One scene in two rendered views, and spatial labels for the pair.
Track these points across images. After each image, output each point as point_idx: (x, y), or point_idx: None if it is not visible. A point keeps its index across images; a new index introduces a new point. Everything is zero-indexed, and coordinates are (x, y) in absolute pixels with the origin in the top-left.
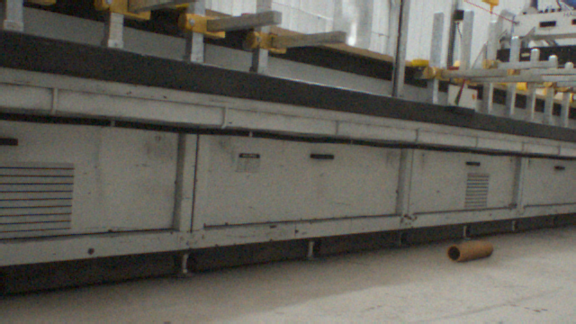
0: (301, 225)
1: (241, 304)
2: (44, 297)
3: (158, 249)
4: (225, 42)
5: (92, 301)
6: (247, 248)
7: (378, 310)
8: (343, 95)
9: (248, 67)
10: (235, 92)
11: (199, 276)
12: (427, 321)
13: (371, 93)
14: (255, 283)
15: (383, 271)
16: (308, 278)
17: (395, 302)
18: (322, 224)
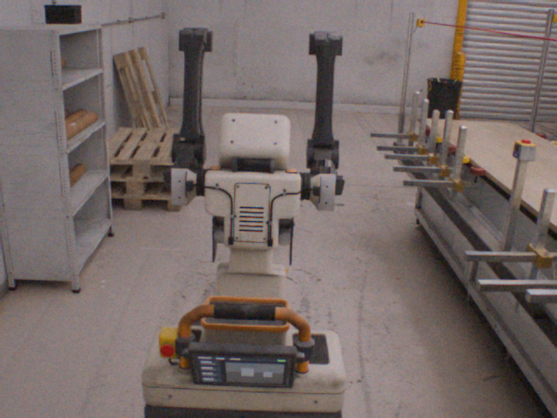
0: (498, 325)
1: (412, 299)
2: (439, 266)
3: (458, 276)
4: (489, 182)
5: (430, 273)
6: (483, 313)
7: (383, 328)
8: (466, 229)
9: (494, 200)
10: (438, 204)
11: (464, 305)
12: (358, 332)
13: (479, 237)
14: (446, 315)
15: (462, 376)
16: (451, 335)
17: (391, 340)
18: (506, 338)
